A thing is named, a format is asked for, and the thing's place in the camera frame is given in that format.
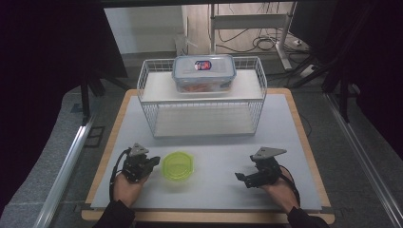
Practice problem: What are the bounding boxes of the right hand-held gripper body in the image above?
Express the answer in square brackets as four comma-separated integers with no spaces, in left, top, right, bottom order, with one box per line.
[249,145,288,188]

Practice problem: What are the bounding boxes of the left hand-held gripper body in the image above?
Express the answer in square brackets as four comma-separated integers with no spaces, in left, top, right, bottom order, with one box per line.
[121,142,153,184]

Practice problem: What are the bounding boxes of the yellow-green plastic bowl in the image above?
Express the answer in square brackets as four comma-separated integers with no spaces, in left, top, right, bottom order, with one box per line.
[162,150,195,182]

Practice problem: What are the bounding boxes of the white wire shelf rack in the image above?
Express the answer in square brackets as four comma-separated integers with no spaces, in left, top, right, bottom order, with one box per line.
[136,56,268,139]

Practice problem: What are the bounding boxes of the clear container with blue-rimmed lid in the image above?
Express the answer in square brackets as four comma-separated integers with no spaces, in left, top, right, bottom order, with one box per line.
[171,54,238,94]

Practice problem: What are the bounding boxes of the white table mat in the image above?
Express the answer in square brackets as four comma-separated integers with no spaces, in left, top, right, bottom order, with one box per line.
[89,93,323,212]

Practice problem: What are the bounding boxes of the black stand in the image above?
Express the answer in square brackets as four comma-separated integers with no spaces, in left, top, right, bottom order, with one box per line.
[79,71,107,125]

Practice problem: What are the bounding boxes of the white power strip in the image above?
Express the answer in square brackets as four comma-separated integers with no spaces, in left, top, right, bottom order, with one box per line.
[298,64,318,79]

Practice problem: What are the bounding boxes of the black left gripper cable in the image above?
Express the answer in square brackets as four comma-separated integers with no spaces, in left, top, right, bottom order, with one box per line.
[108,147,131,203]

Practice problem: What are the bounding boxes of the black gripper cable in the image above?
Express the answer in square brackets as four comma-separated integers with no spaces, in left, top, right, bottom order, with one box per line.
[108,147,131,203]
[278,164,302,207]

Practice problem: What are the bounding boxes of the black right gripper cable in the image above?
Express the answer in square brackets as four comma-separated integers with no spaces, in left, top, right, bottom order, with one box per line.
[278,164,302,207]

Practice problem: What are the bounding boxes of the aluminium rail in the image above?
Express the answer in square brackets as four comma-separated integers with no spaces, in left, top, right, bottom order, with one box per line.
[325,92,403,224]
[32,123,93,228]

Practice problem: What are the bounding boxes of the black floor cables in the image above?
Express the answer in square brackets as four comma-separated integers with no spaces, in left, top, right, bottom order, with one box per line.
[217,2,313,55]

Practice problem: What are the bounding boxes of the white metal desk frame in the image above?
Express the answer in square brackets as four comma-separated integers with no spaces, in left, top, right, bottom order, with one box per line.
[208,2,295,71]

